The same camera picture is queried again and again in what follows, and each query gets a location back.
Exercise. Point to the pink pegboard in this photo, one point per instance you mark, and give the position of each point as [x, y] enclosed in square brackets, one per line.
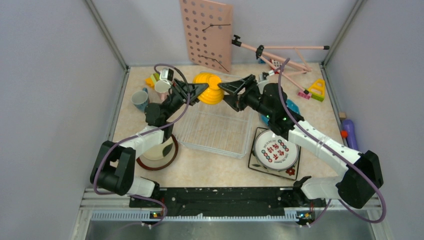
[208, 30]

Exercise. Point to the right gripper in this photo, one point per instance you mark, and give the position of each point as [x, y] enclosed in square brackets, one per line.
[237, 103]

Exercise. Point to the yellow ribbed bowl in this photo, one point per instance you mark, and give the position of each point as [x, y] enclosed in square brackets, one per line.
[213, 94]

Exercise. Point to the yellow triangle toy block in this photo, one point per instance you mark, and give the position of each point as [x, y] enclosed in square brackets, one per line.
[318, 90]

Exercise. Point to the teal polka dot plate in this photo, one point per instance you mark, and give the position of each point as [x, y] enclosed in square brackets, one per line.
[290, 105]

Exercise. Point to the cream bowl with brown rim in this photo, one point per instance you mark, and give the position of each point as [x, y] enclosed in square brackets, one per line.
[159, 156]

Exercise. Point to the pink tripod stand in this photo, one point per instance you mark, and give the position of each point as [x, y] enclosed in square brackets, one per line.
[302, 68]

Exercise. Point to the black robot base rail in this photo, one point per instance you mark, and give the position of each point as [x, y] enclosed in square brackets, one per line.
[228, 201]

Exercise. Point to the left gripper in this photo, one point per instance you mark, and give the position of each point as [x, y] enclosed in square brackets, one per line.
[180, 89]

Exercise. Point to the round white patterned plate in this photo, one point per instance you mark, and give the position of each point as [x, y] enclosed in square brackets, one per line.
[274, 152]

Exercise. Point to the stacked coloured toy blocks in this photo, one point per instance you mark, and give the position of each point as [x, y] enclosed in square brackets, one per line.
[152, 80]

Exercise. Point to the red toy block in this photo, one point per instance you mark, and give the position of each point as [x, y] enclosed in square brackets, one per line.
[275, 63]

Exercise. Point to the pink mug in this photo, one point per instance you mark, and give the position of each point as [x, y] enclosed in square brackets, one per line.
[162, 87]

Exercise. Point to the square floral plate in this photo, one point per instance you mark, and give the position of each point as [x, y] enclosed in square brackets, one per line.
[253, 164]

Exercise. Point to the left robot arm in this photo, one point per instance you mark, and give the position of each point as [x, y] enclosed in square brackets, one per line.
[114, 168]

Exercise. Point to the white wire dish rack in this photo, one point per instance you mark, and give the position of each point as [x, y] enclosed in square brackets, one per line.
[215, 128]

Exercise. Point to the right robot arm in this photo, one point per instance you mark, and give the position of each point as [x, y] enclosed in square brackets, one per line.
[359, 175]

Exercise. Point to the blue grey mug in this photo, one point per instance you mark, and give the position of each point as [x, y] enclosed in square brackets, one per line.
[140, 99]

